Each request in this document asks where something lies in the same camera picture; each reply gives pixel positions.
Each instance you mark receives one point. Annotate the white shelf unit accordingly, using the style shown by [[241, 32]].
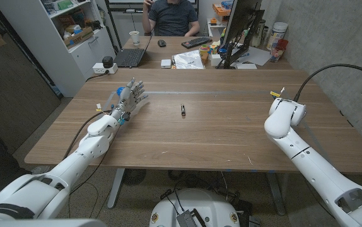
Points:
[[58, 60]]

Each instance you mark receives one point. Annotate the black computer monitor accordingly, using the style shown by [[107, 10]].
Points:
[[241, 19]]

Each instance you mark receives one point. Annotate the black lipstick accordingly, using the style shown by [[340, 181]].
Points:
[[183, 111]]

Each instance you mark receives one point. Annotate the black keyboard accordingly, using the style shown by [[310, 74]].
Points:
[[196, 42]]

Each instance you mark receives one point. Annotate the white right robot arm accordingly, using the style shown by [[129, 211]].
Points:
[[310, 167]]

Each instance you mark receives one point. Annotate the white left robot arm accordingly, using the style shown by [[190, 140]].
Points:
[[96, 138]]

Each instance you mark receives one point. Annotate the black computer mouse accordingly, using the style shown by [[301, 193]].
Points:
[[161, 43]]

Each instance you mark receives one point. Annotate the black laptop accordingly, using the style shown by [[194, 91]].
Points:
[[129, 57]]

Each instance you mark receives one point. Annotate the black power adapter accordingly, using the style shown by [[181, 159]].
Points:
[[107, 61]]

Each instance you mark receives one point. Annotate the person in dark t-shirt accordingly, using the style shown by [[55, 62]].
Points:
[[171, 19]]

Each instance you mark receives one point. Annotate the white power strip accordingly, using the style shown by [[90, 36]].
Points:
[[100, 67]]

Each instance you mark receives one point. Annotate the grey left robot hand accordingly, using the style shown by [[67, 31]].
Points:
[[129, 99]]

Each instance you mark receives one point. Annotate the white paper sheets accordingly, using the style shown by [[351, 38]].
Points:
[[256, 56]]

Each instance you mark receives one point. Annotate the small white box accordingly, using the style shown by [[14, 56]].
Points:
[[166, 63]]

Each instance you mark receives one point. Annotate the cardboard box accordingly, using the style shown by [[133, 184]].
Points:
[[80, 37]]

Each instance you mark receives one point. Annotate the white printed canister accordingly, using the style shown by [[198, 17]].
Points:
[[275, 34]]

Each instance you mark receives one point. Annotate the colourful toy blocks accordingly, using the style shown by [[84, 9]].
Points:
[[214, 48]]

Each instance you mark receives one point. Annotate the orange storage box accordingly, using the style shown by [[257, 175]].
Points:
[[220, 9]]

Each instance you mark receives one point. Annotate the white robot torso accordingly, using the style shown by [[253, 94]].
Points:
[[200, 205]]

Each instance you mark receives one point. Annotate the red cup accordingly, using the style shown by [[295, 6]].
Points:
[[282, 44]]

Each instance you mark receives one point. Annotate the white table leg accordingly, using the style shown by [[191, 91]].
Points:
[[115, 189], [276, 195]]

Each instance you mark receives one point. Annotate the clear plastic bag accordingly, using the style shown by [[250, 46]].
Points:
[[189, 60]]

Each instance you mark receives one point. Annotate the clear glass jar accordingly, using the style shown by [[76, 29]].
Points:
[[276, 55]]

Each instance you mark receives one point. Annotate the white paper cup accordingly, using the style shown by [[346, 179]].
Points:
[[134, 38]]

